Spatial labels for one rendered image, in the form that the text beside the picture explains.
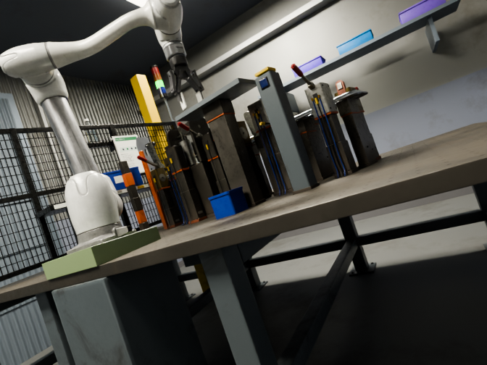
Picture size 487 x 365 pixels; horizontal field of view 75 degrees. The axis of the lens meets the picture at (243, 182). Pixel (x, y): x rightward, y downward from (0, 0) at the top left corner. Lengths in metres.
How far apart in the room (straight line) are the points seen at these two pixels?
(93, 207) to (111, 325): 0.40
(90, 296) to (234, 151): 0.71
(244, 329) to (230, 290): 0.11
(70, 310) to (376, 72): 3.43
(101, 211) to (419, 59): 3.33
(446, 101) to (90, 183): 3.31
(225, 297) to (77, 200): 0.64
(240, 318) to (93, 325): 0.53
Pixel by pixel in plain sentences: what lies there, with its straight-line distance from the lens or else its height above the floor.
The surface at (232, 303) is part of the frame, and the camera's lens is 0.89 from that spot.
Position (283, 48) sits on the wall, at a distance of 4.14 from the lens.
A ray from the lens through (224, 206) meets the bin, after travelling 1.20.
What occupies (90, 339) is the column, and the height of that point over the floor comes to 0.48.
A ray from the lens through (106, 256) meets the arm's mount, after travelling 1.15.
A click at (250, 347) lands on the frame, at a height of 0.38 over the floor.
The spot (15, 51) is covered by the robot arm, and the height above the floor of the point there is 1.54.
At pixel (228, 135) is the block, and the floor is 1.00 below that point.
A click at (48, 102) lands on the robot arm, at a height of 1.39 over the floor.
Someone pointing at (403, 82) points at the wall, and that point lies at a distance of 3.80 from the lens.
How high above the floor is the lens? 0.78
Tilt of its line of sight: 1 degrees up
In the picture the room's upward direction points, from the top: 19 degrees counter-clockwise
